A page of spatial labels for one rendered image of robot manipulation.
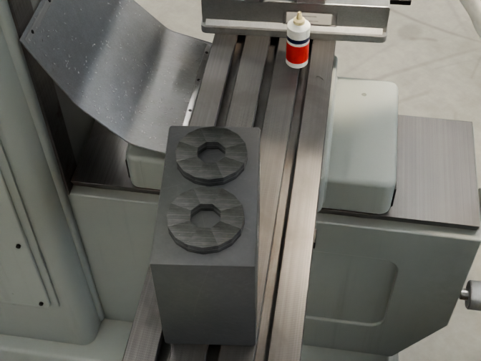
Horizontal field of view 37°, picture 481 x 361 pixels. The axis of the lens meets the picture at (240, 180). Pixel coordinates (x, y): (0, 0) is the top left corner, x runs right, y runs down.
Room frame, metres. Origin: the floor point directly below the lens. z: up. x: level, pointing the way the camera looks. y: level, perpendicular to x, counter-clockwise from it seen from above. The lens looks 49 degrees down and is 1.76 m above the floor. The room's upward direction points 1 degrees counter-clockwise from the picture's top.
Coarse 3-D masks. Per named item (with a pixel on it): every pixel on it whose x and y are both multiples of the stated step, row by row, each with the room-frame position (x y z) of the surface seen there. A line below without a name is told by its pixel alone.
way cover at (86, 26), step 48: (48, 0) 1.01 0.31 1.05; (96, 0) 1.11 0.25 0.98; (48, 48) 0.93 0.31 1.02; (96, 48) 1.02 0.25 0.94; (144, 48) 1.10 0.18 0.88; (192, 48) 1.14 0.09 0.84; (96, 96) 0.93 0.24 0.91; (144, 96) 0.99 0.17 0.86; (192, 96) 1.01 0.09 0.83; (144, 144) 0.87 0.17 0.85
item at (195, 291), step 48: (192, 144) 0.63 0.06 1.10; (240, 144) 0.63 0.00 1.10; (192, 192) 0.55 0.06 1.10; (240, 192) 0.56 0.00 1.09; (192, 240) 0.48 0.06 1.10; (240, 240) 0.49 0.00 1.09; (192, 288) 0.45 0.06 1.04; (240, 288) 0.45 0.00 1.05; (192, 336) 0.46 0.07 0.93; (240, 336) 0.45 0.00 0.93
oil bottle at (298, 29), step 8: (296, 16) 1.02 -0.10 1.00; (288, 24) 1.02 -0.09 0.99; (296, 24) 1.01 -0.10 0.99; (304, 24) 1.01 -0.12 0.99; (288, 32) 1.01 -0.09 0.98; (296, 32) 1.00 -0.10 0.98; (304, 32) 1.00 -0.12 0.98; (288, 40) 1.01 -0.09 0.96; (296, 40) 1.00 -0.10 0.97; (304, 40) 1.00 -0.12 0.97; (288, 48) 1.01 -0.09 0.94; (296, 48) 1.00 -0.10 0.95; (304, 48) 1.00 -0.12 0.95; (288, 56) 1.01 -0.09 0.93; (296, 56) 1.00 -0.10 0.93; (304, 56) 1.00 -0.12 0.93; (288, 64) 1.00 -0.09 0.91; (296, 64) 1.00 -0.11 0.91; (304, 64) 1.00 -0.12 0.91
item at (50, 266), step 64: (0, 0) 0.89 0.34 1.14; (0, 64) 0.88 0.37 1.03; (0, 128) 0.87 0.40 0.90; (64, 128) 0.96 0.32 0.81; (0, 192) 0.86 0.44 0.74; (64, 192) 0.90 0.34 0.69; (0, 256) 0.86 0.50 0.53; (64, 256) 0.87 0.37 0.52; (0, 320) 0.88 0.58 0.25; (64, 320) 0.85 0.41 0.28
